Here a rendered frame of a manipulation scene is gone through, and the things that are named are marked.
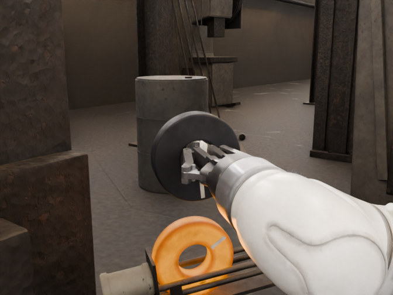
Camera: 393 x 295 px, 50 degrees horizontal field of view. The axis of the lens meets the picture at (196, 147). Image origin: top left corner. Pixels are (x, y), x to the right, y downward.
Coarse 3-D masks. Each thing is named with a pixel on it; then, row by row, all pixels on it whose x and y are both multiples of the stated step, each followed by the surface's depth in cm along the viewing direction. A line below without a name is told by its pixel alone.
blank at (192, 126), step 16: (192, 112) 70; (176, 128) 68; (192, 128) 69; (208, 128) 70; (224, 128) 71; (160, 144) 68; (176, 144) 69; (224, 144) 72; (160, 160) 69; (176, 160) 70; (160, 176) 70; (176, 176) 70; (176, 192) 71; (192, 192) 72; (208, 192) 73
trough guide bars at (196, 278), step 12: (180, 264) 82; (192, 264) 83; (240, 264) 79; (252, 264) 80; (192, 276) 77; (204, 276) 77; (216, 276) 78; (240, 276) 79; (252, 276) 80; (168, 288) 75; (180, 288) 76; (192, 288) 77; (204, 288) 77
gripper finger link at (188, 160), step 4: (184, 148) 67; (184, 152) 65; (188, 152) 65; (184, 156) 63; (188, 156) 63; (184, 160) 62; (188, 160) 61; (192, 160) 61; (184, 164) 59; (188, 164) 59; (184, 168) 58; (188, 168) 58; (184, 180) 58; (188, 180) 58
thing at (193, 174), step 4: (192, 164) 59; (192, 168) 59; (184, 172) 58; (188, 172) 58; (192, 172) 58; (196, 172) 58; (184, 176) 58; (188, 176) 58; (192, 176) 58; (196, 176) 58; (200, 176) 57; (204, 176) 57; (192, 180) 59; (204, 180) 57
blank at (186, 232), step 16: (176, 224) 77; (192, 224) 76; (208, 224) 77; (160, 240) 76; (176, 240) 76; (192, 240) 77; (208, 240) 78; (224, 240) 79; (160, 256) 76; (176, 256) 76; (208, 256) 81; (224, 256) 79; (160, 272) 76; (176, 272) 77; (192, 272) 80
